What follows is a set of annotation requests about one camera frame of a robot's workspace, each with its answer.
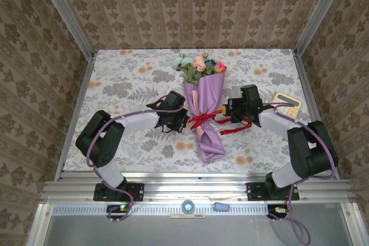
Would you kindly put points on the red satin ribbon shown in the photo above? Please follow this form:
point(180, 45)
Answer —
point(201, 117)

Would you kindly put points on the pink and purple wrapping paper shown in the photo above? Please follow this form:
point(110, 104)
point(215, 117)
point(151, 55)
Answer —
point(209, 87)

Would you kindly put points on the light blue artificial flower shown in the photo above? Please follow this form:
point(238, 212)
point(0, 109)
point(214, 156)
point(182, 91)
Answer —
point(179, 62)

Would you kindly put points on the red artificial flower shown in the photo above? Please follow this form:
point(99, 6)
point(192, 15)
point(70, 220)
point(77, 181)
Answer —
point(221, 67)

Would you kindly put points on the peach artificial flower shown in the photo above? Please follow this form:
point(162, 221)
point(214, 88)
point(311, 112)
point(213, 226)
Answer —
point(199, 63)

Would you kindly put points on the dark blue artificial flower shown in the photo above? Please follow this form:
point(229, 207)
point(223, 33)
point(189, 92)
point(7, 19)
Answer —
point(211, 63)

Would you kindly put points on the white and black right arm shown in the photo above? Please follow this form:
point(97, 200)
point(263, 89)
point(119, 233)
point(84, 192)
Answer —
point(311, 151)

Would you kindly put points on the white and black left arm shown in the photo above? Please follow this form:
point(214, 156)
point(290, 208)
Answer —
point(101, 139)

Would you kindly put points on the yellow calculator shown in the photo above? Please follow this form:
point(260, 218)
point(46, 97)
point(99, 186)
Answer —
point(291, 107)

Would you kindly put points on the floral print tablecloth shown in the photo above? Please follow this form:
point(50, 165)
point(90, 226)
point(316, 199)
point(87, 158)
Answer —
point(115, 64)

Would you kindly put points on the blue oblong capsule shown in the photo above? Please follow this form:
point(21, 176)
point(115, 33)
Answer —
point(221, 206)

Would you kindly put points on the blue round knob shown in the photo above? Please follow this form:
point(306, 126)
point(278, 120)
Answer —
point(188, 206)

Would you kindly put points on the perforated metal strip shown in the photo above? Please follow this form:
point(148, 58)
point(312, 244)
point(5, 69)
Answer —
point(161, 209)

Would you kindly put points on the beige label strip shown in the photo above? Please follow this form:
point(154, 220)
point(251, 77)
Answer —
point(187, 216)

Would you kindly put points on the small control board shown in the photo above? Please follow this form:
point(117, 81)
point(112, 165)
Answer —
point(278, 210)
point(119, 208)

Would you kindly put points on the grey metal tray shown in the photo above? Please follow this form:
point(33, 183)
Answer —
point(187, 231)

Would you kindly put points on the aluminium side rail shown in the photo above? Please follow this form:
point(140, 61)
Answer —
point(314, 107)
point(79, 107)

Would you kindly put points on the aluminium front rail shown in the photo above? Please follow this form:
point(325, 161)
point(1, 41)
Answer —
point(196, 185)

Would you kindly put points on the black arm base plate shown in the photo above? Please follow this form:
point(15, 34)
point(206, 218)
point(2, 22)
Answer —
point(253, 191)
point(137, 191)

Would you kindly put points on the aluminium frame post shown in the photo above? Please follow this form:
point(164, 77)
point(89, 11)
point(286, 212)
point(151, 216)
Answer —
point(63, 12)
point(323, 12)

